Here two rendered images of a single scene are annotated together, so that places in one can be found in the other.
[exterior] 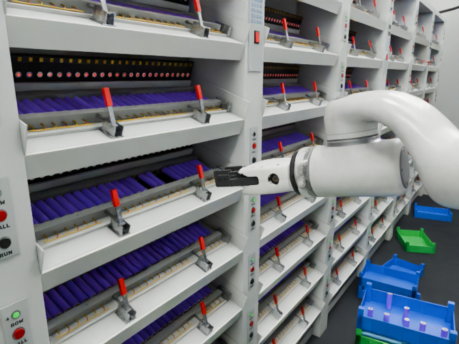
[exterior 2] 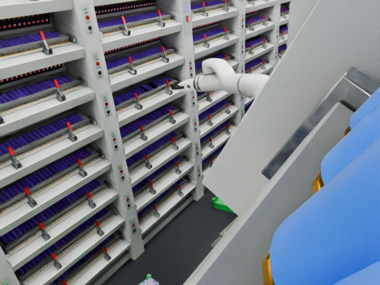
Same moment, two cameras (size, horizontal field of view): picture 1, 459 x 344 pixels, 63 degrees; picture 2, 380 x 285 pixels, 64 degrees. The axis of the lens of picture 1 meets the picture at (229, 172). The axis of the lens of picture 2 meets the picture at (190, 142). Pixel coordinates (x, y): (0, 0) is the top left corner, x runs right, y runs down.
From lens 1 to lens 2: 0.96 m
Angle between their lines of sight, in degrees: 14
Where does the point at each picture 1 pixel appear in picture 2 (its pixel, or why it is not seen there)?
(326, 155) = (202, 78)
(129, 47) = (135, 40)
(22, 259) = (113, 117)
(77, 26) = (120, 39)
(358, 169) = (211, 82)
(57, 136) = (116, 77)
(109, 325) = (138, 141)
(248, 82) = (185, 40)
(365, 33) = not seen: outside the picture
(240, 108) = (182, 52)
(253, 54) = (186, 27)
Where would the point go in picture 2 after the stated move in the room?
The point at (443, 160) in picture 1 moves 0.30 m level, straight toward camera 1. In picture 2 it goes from (224, 81) to (188, 105)
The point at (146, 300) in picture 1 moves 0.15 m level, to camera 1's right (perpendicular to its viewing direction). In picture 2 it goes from (150, 134) to (175, 133)
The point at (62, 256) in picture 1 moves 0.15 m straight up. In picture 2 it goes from (122, 116) to (117, 90)
